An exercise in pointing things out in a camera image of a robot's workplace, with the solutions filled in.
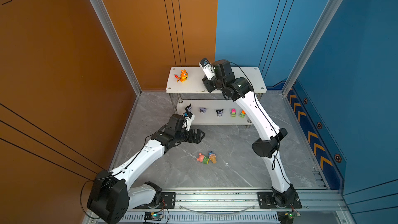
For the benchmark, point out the right circuit board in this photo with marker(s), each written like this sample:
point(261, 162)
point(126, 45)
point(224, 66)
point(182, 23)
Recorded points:
point(287, 217)

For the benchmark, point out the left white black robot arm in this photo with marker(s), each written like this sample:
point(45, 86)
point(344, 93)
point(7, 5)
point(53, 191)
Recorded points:
point(112, 193)

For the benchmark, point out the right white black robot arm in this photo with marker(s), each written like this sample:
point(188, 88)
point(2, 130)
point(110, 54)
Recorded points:
point(267, 146)

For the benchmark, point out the pink green block toy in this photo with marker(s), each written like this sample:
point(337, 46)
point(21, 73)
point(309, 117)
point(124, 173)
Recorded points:
point(233, 112)

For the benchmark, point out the left green circuit board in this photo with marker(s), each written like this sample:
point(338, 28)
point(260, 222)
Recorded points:
point(153, 218)

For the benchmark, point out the orange fox toy figure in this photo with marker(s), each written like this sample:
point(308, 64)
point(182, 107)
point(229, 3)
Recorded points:
point(182, 77)

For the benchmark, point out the pink pig green toy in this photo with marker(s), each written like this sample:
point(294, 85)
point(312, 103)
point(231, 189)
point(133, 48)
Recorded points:
point(203, 159)

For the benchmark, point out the green orange toy car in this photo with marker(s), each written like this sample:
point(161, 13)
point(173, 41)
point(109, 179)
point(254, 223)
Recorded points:
point(242, 114)

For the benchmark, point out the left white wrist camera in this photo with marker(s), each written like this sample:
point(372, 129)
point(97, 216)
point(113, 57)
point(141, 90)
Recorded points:
point(188, 119)

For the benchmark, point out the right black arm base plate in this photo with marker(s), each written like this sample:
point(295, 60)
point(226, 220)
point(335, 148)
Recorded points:
point(272, 200)

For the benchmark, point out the left aluminium corner post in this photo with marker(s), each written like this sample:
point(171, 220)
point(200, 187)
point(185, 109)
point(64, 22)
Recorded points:
point(108, 26)

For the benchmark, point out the white two-tier metal shelf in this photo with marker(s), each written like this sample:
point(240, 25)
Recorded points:
point(189, 88)

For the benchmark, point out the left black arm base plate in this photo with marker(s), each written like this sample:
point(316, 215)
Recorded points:
point(168, 199)

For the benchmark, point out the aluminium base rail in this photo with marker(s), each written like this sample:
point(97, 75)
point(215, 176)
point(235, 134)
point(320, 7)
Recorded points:
point(240, 206)

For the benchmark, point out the aluminium corner post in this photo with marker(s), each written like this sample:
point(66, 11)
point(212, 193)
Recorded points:
point(323, 22)
point(108, 26)

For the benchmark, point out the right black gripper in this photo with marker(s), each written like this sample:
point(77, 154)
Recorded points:
point(207, 84)

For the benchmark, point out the right aluminium corner post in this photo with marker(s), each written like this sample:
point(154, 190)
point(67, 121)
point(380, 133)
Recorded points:
point(323, 22)

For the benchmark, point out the ice cream cone toy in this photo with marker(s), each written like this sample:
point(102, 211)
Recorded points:
point(212, 157)

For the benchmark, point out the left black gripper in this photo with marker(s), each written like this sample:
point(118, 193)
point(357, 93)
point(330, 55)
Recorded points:
point(197, 139)

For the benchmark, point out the grey purple kuromi toy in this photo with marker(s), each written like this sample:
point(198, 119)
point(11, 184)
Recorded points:
point(219, 112)

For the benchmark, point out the black white kuromi toy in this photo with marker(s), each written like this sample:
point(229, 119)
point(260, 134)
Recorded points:
point(188, 108)

